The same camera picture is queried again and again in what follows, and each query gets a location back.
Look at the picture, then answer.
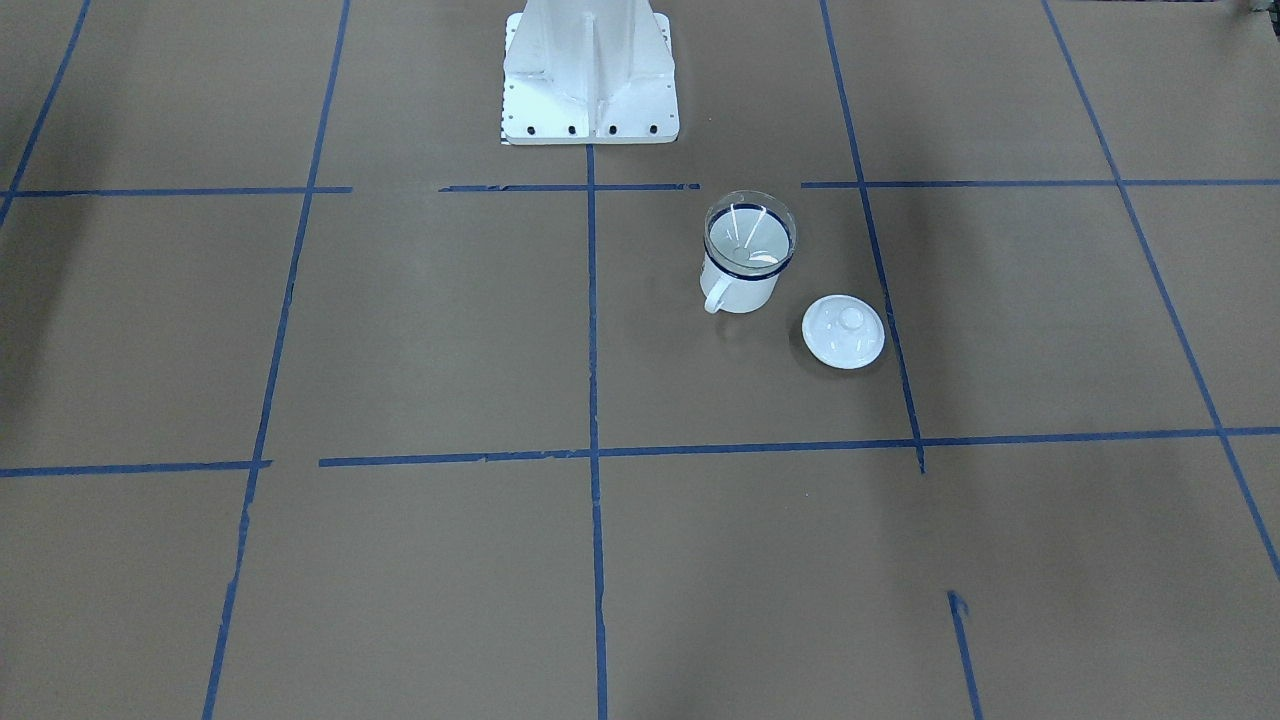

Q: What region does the clear glass funnel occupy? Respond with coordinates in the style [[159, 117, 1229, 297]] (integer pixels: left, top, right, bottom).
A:
[[703, 190, 797, 279]]

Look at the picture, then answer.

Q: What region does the white cup lid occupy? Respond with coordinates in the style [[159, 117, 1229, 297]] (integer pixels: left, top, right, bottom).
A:
[[801, 293, 887, 370]]

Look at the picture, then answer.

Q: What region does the white enamel cup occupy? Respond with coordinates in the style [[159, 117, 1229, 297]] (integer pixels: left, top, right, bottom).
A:
[[699, 249, 790, 314]]

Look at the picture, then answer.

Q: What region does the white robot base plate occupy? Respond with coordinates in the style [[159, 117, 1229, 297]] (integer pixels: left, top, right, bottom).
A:
[[500, 1, 681, 146]]

